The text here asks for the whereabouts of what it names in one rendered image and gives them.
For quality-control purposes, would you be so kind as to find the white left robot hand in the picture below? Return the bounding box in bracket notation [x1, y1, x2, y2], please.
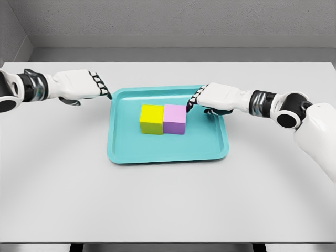
[52, 69, 113, 107]

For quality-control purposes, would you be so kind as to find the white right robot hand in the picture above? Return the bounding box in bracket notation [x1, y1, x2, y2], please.
[186, 82, 241, 117]

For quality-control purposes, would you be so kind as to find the pink purple cube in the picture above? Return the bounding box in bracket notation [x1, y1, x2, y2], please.
[162, 103, 187, 136]

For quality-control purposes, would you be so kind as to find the yellow cube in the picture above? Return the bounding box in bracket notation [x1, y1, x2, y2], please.
[139, 104, 165, 135]

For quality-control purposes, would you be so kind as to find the teal rectangular tray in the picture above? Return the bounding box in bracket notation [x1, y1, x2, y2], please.
[106, 85, 230, 165]

